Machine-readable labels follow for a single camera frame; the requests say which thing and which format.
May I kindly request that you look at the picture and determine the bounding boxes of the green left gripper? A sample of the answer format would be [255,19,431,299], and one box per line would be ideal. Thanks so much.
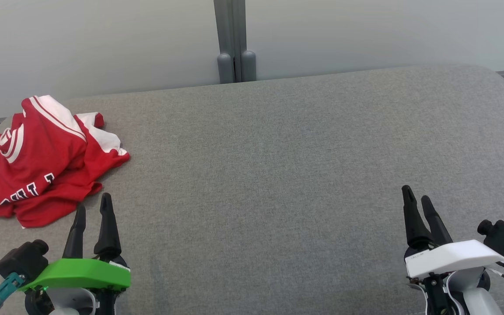
[18,192,131,291]

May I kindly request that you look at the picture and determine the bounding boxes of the grey partition post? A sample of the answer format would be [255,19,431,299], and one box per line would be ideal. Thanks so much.
[234,0,257,82]
[213,0,235,84]

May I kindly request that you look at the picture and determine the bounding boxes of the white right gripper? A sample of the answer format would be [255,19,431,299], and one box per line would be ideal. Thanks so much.
[402,185,504,279]

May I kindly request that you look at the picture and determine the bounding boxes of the red basketball jersey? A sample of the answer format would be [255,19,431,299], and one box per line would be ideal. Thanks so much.
[0,95,88,219]

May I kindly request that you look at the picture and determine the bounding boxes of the red shorts with white stripe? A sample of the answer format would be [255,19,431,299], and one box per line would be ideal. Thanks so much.
[14,112,131,229]

